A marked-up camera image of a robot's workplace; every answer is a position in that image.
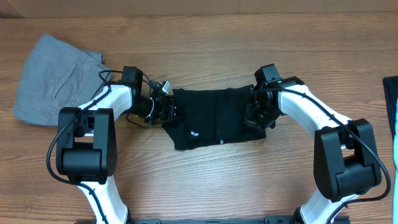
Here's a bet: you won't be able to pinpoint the black t-shirt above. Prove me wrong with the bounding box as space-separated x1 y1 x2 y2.
162 85 266 151

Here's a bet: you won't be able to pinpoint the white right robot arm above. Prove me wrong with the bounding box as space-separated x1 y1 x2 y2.
244 64 388 223

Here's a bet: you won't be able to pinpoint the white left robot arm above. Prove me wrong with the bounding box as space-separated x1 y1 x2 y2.
46 66 178 223

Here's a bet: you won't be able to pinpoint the folded grey shorts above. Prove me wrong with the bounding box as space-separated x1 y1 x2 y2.
14 34 107 126

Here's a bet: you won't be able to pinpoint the dark garment at right edge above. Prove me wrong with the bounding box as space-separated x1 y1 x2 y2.
382 76 397 137

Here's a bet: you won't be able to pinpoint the light blue item right edge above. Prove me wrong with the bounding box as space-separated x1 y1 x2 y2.
392 104 398 224

